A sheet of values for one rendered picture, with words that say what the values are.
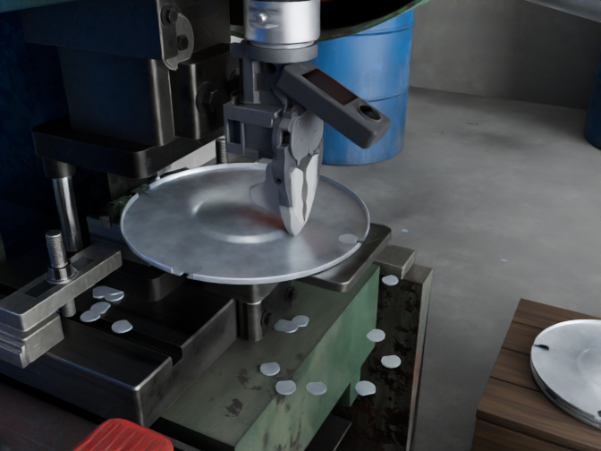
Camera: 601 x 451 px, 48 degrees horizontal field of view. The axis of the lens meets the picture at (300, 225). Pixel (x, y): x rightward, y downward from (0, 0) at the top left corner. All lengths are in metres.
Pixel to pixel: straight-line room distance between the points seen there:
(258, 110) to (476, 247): 1.79
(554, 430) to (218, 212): 0.68
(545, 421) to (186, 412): 0.67
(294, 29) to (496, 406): 0.78
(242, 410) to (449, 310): 1.38
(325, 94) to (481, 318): 1.46
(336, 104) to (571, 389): 0.77
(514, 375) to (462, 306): 0.81
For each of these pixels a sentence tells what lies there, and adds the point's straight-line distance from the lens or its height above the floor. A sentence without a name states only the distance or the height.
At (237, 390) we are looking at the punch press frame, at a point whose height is 0.65.
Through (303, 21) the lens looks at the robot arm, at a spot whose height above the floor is 1.02.
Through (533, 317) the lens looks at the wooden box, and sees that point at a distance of 1.45.
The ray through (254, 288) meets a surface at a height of 0.73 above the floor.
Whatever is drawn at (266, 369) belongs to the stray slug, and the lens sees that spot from 0.78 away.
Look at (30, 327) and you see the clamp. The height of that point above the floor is 0.74.
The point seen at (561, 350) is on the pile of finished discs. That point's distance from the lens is 1.34.
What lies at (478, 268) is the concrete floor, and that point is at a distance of 2.28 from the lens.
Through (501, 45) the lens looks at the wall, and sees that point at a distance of 4.05.
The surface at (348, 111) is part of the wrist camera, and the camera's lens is 0.65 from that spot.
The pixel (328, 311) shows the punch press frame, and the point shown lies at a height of 0.64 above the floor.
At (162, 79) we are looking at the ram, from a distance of 0.71.
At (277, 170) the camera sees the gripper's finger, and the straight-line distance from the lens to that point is 0.68.
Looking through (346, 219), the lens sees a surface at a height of 0.78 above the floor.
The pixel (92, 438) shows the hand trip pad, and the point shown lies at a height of 0.76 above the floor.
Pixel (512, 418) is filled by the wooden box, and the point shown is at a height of 0.35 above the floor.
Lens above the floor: 1.14
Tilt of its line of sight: 28 degrees down
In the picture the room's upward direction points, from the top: straight up
